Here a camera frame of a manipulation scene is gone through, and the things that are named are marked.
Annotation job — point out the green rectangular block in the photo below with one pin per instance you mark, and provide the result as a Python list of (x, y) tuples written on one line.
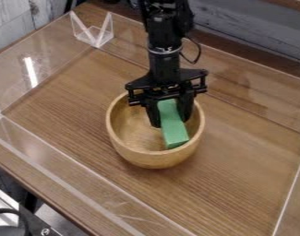
[(172, 125)]

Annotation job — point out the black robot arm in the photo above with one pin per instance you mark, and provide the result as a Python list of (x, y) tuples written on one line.
[(168, 21)]

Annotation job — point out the brown wooden bowl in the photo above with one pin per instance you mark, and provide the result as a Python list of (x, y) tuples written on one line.
[(141, 143)]

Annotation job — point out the black metal table bracket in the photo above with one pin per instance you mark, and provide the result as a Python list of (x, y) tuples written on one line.
[(37, 226)]

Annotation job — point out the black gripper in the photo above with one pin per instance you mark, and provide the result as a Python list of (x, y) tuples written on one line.
[(168, 81)]

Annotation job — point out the clear acrylic corner bracket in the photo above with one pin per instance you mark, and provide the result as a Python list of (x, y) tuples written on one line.
[(93, 35)]

